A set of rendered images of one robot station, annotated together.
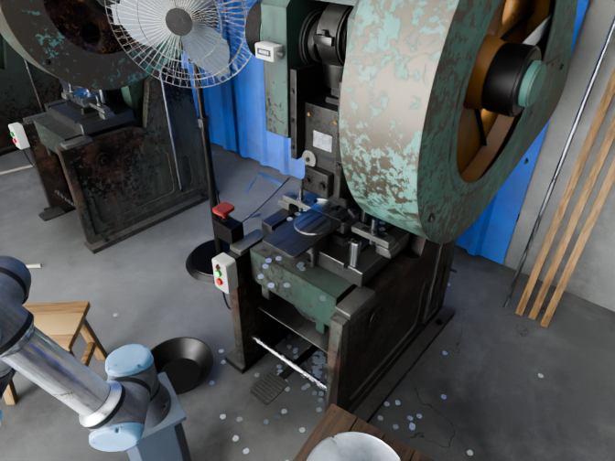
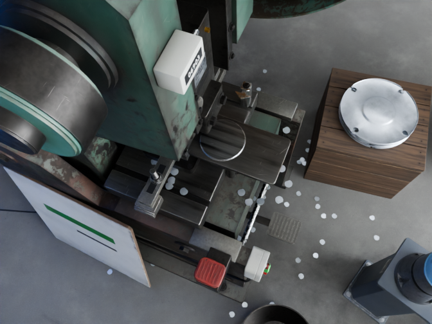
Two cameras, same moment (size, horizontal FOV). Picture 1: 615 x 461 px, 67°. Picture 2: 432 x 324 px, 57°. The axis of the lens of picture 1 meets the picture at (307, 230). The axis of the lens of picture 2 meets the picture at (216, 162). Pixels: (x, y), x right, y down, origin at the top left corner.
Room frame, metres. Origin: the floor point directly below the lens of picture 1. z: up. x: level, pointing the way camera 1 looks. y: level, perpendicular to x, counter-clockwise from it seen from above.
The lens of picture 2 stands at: (1.37, 0.45, 1.74)
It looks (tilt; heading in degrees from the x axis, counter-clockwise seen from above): 67 degrees down; 260
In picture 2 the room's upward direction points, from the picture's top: 8 degrees counter-clockwise
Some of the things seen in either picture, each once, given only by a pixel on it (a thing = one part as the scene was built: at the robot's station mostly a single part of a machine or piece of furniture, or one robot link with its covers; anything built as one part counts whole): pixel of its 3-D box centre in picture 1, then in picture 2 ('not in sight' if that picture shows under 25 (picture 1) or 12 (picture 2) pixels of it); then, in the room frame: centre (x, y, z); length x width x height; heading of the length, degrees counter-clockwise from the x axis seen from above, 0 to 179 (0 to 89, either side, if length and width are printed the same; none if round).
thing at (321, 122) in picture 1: (330, 144); (181, 74); (1.33, -0.07, 1.04); 0.17 x 0.15 x 0.30; 140
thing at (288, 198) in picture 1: (298, 198); (155, 180); (1.47, 0.03, 0.76); 0.17 x 0.06 x 0.10; 50
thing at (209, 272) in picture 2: (224, 215); (210, 273); (1.40, 0.30, 0.72); 0.07 x 0.06 x 0.08; 140
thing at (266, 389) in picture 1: (308, 353); (230, 207); (1.26, -0.01, 0.14); 0.59 x 0.10 x 0.05; 140
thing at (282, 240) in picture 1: (303, 245); (238, 155); (1.23, 0.01, 0.72); 0.25 x 0.14 x 0.14; 140
